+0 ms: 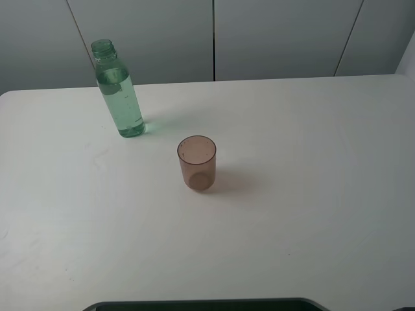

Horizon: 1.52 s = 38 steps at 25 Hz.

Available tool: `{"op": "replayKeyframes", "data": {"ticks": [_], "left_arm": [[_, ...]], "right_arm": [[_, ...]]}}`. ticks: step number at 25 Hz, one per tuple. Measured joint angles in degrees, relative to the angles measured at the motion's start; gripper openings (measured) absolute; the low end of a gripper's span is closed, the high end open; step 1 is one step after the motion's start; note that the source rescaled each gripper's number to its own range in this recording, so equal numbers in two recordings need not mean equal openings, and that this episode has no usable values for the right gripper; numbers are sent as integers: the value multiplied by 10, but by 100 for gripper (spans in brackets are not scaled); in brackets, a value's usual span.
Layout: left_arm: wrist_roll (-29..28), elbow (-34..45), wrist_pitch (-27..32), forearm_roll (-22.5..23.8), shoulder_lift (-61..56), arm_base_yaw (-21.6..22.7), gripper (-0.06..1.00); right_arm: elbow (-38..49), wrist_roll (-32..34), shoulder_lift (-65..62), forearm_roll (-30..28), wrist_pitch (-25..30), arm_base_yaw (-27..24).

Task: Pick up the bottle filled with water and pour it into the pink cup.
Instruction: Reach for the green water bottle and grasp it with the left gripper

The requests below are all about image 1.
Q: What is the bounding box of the pink translucent plastic cup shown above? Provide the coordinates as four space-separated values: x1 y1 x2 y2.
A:
177 135 217 192

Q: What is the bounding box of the black tray edge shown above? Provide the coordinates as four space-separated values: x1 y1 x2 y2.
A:
86 298 327 311

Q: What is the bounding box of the green transparent water bottle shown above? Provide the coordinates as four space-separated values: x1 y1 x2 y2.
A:
91 39 145 138

